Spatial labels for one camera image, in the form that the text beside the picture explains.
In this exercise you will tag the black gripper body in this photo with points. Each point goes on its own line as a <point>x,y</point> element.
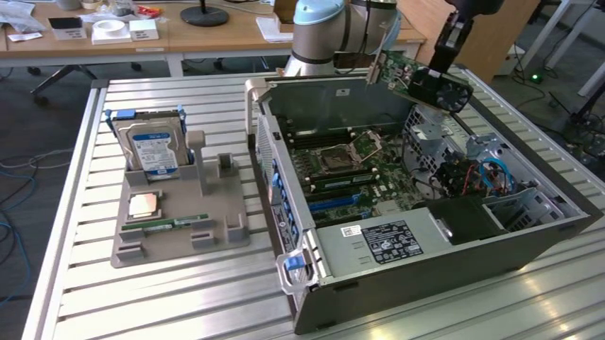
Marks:
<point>475,5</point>

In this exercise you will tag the green graphics card black fan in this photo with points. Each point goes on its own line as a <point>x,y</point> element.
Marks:
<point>449,93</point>

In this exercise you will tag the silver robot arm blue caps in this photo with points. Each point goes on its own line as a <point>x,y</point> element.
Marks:
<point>312,42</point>

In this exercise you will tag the wooden cabinet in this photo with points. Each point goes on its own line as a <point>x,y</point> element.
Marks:
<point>515,35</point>

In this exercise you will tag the power strip with green light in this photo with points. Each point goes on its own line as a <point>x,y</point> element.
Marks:
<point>536,77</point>

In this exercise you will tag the perforated metal drive cage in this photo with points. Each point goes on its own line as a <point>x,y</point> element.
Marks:
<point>428,141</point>

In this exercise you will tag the metal socket cover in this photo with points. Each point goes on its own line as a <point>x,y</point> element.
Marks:
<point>369,143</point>

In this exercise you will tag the black RAM slot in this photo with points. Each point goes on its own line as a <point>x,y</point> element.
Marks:
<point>320,138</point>
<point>314,130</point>
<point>338,174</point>
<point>321,142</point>
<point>336,170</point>
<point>317,134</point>

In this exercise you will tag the brown cardboard box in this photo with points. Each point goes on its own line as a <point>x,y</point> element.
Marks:
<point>284,10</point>

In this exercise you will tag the white paper stack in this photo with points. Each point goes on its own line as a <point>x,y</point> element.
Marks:
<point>272,33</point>

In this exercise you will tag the CPU socket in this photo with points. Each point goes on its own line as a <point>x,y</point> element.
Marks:
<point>338,159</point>

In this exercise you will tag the green motherboard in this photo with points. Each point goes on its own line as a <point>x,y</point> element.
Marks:
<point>388,187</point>

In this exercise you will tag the green RAM stick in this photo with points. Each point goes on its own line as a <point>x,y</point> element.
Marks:
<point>166,223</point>
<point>345,181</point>

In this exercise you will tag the silver chipset heatsink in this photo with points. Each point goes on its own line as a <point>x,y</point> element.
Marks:
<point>391,209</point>

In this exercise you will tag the metal disk bay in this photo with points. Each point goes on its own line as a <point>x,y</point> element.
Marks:
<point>520,212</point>

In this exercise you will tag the blue expansion slot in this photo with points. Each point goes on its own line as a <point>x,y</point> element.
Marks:
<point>364,212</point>
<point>330,204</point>

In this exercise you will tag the blue expansion card retainer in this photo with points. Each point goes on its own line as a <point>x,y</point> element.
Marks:
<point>276,173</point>

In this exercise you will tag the wooden desk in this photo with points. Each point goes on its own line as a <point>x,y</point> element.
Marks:
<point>213,35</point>
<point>47,47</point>

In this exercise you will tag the black round lamp base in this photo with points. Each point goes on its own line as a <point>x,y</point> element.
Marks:
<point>204,17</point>

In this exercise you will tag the grey power supply unit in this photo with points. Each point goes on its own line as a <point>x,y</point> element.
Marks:
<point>341,255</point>

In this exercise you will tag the red small item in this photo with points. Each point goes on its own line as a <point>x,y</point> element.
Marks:
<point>149,11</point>

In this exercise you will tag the white cube box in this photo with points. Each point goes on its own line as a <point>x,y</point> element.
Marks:
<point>145,30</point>

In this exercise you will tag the grey open PC case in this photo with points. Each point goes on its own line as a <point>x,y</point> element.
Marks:
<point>425,283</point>

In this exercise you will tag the blue case latch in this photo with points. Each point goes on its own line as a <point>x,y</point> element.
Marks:
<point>293,263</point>

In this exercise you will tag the hard disk with blue carrier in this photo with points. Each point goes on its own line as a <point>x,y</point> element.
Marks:
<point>149,148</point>

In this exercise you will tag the grey plastic parts rack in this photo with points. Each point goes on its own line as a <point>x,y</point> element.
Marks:
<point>180,198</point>

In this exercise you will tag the flat white box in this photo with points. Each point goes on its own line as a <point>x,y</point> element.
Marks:
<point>111,40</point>

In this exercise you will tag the white tape roll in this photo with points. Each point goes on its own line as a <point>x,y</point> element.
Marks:
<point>109,32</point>

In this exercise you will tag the silver CPU chip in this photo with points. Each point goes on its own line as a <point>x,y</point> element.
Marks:
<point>143,205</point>

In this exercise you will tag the white box with black lid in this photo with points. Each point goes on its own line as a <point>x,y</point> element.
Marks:
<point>69,32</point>

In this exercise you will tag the grey cup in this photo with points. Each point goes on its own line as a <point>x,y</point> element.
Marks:
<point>70,4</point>

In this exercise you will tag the black office chair base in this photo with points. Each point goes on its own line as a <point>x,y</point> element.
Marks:
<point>62,72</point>

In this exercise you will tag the white paper label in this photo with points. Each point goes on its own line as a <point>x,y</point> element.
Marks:
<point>23,36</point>

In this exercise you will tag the clear plastic bag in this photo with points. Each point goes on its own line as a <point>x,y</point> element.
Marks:
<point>19,17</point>

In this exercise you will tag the white table frame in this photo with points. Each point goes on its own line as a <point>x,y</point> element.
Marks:
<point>570,40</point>

